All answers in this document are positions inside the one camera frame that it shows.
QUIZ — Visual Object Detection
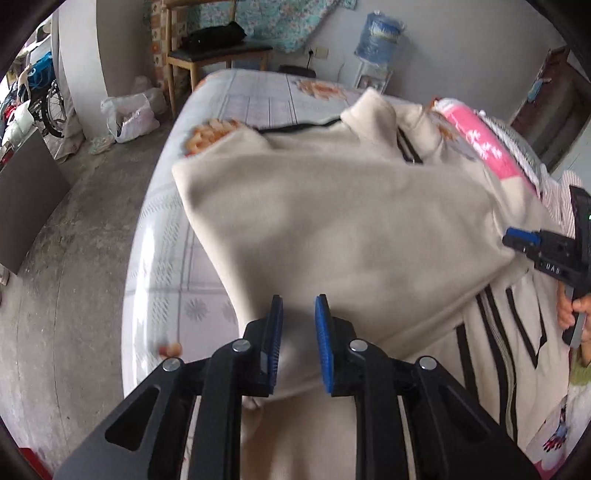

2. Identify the wooden chair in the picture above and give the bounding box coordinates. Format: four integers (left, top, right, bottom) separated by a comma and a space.
164, 0, 274, 117

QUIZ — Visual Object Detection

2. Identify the blue bag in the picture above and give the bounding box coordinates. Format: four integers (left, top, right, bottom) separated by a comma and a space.
27, 52, 54, 89

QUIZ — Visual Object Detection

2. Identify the person's right hand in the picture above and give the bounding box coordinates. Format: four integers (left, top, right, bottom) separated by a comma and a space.
557, 291, 591, 344

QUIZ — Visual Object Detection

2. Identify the pink floral blanket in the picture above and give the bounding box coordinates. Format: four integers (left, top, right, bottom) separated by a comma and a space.
434, 97, 541, 185

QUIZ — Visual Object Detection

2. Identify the cream zip jacket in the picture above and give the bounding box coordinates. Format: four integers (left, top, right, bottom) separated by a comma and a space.
172, 88, 573, 480

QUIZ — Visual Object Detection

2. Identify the dark grey cabinet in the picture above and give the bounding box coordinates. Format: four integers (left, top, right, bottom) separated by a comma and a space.
0, 126, 71, 276

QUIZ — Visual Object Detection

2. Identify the patterned cardboard box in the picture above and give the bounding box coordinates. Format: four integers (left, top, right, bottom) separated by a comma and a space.
150, 0, 175, 89

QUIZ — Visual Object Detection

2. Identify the blue water bottle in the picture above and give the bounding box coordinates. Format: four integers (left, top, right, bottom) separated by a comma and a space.
355, 11, 408, 65

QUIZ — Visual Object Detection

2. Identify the white plastic bag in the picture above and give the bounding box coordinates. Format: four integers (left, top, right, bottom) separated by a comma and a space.
100, 92, 160, 144
133, 76, 168, 114

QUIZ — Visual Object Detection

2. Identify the teal floral wall cloth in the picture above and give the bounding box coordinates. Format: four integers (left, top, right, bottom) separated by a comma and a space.
143, 0, 359, 54

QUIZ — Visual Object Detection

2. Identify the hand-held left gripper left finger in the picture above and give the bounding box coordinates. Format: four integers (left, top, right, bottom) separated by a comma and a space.
54, 294, 284, 480

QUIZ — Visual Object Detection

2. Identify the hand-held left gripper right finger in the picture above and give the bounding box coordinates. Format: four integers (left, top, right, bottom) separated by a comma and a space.
314, 294, 541, 480

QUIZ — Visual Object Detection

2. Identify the beige checked cloth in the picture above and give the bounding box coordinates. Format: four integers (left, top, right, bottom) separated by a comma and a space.
540, 170, 579, 228

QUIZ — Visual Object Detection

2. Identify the bicycle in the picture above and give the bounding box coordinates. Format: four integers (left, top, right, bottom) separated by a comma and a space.
27, 78, 68, 139

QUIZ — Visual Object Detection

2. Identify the black bag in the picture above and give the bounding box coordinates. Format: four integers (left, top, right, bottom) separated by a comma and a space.
181, 21, 248, 51

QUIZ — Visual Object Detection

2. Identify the brown wooden door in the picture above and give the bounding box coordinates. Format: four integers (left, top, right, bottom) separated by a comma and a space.
510, 45, 588, 169

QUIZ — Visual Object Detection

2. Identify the grey lace-trimmed pillow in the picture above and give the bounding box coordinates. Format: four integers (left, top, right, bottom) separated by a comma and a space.
480, 111, 551, 182

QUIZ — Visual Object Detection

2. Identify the white floral quilt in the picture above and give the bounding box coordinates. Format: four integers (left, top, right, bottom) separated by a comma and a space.
526, 382, 591, 468

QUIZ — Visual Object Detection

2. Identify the red plastic object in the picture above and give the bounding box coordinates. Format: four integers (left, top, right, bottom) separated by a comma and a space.
17, 446, 54, 480

